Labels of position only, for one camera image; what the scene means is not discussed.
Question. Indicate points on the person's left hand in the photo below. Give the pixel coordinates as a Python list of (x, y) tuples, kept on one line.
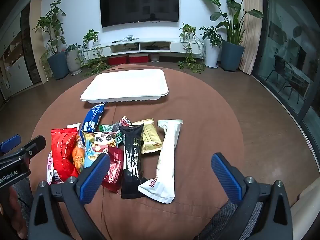
[(11, 212)]

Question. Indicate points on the green snack packet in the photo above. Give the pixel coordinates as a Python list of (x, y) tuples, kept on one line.
[(107, 128)]

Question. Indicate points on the trailing vine plant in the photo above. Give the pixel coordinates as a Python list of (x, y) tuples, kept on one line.
[(91, 36), (187, 28)]

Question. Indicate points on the person's leg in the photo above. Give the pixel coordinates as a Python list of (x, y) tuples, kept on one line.
[(23, 195), (230, 217)]

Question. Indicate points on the wooden wall cabinet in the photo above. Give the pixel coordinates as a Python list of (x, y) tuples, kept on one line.
[(15, 62)]

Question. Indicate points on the orange snack packet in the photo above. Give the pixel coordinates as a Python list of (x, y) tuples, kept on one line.
[(78, 155)]

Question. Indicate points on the gold snack packet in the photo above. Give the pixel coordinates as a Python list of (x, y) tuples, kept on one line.
[(150, 140)]

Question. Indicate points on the white television cabinet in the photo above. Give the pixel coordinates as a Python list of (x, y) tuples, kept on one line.
[(160, 42)]

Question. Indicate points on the plant in grey pot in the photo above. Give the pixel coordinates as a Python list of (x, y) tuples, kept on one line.
[(73, 62)]

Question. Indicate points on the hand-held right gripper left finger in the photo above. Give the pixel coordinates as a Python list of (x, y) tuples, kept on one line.
[(96, 177)]

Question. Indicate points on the bright red snack packet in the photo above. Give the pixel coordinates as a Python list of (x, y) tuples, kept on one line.
[(62, 152)]

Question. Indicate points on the red grey snack packet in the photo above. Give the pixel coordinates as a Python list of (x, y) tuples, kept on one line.
[(125, 122)]

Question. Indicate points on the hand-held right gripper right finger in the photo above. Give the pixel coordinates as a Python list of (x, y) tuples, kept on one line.
[(225, 177)]

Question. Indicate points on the long white snack packet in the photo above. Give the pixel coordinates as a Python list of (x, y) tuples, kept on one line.
[(167, 155)]

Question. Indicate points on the red storage box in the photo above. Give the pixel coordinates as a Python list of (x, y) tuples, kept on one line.
[(139, 58), (117, 60)]

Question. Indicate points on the white plastic tray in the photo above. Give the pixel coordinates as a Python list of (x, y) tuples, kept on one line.
[(125, 85)]

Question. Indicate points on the pink white snack packet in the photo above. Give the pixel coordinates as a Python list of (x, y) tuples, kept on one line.
[(50, 167)]

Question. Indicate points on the small-leaf tree in blue pot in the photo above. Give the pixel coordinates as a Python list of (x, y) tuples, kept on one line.
[(58, 65)]

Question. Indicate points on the black patio chair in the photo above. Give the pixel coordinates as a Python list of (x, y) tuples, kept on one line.
[(285, 72)]

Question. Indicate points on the black wall television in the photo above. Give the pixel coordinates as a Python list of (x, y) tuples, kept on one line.
[(140, 5)]

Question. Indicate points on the glass sliding door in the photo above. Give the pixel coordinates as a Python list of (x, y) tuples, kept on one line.
[(282, 30)]

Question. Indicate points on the blue snack packet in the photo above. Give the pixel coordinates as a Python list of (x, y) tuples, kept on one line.
[(92, 116)]

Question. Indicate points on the dark red foil snack packet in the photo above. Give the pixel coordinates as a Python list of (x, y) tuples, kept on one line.
[(115, 170)]

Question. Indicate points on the black set-top box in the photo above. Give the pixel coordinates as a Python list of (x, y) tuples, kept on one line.
[(152, 47)]

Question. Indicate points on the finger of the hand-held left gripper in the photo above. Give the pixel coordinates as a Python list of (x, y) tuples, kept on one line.
[(10, 141), (32, 147)]

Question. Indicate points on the large-leaf plant in blue pot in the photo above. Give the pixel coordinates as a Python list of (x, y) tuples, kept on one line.
[(232, 55)]

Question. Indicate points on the person's right leg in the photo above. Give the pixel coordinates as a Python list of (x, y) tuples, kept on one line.
[(230, 217)]

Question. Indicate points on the black snack packet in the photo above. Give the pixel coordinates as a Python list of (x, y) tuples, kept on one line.
[(131, 155)]

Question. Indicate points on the person's left leg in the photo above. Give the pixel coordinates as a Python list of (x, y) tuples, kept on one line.
[(23, 195)]

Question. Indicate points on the panda print snack packet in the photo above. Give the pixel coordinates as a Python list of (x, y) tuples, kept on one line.
[(100, 141)]

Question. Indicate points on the cream upholstered seat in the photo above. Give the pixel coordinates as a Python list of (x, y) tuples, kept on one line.
[(307, 202)]

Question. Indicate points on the beige curtain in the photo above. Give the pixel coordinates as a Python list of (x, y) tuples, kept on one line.
[(251, 35)]

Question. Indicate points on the small white plant pot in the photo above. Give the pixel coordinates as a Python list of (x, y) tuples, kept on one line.
[(155, 57)]

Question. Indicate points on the plant in tall white pot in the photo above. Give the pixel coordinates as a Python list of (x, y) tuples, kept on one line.
[(212, 55)]

